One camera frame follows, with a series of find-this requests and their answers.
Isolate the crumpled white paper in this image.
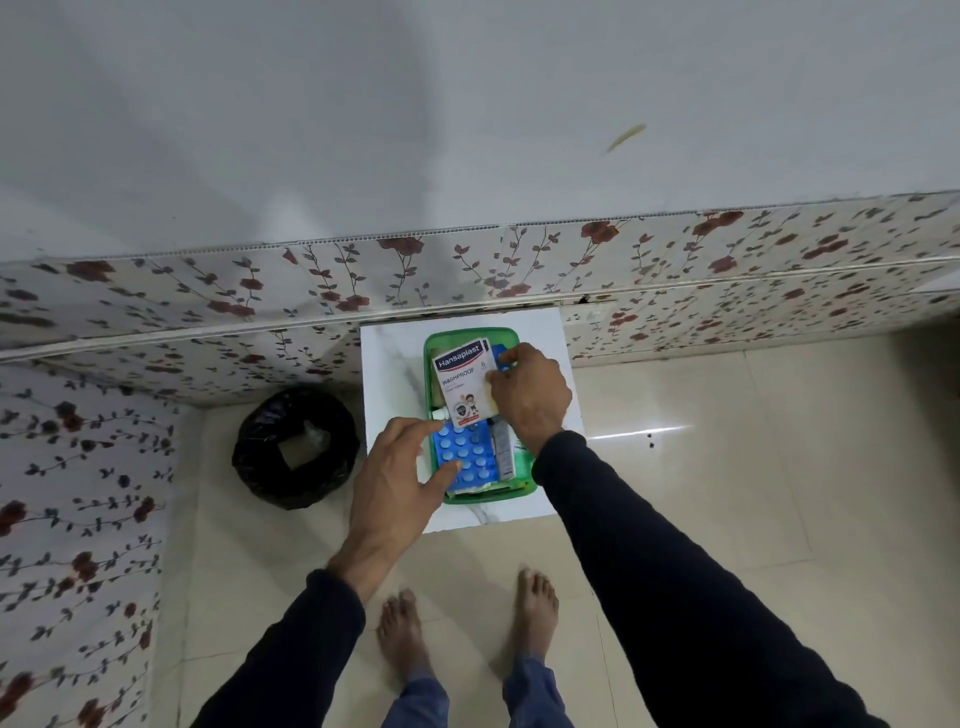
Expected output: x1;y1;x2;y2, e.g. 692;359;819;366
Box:
278;420;332;460

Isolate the person's left hand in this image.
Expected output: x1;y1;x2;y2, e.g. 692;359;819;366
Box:
349;417;464;547

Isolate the white ointment tube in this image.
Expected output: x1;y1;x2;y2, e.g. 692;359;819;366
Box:
490;420;520;482

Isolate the person's right forearm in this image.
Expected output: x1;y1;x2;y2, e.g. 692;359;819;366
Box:
529;429;895;728

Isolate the person's trouser leg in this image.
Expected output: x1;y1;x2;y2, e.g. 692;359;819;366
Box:
501;652;577;728
381;673;453;728

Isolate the person's right trouser leg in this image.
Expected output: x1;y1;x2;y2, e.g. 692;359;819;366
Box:
501;652;577;728

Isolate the person's left foot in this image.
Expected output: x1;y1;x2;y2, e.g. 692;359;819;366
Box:
375;588;438;685

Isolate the black bin with bag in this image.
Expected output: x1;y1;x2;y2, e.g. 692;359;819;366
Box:
231;385;360;512

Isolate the person's right hand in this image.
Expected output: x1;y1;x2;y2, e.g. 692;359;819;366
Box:
485;342;576;454

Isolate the white bandage box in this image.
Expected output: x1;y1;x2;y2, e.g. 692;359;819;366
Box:
432;338;501;429

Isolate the person's left forearm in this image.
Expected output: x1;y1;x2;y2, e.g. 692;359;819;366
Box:
191;525;411;728

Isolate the person's right foot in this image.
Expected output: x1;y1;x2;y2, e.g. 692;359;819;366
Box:
509;567;561;663

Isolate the person's left trouser leg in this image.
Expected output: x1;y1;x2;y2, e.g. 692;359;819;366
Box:
381;673;453;728

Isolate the blue pill blister pack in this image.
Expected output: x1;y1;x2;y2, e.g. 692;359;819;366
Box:
432;420;503;496

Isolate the person's foot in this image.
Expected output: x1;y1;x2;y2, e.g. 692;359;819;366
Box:
375;588;438;685
509;567;561;663

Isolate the green plastic basket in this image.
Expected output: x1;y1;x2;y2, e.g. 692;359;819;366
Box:
421;327;543;507

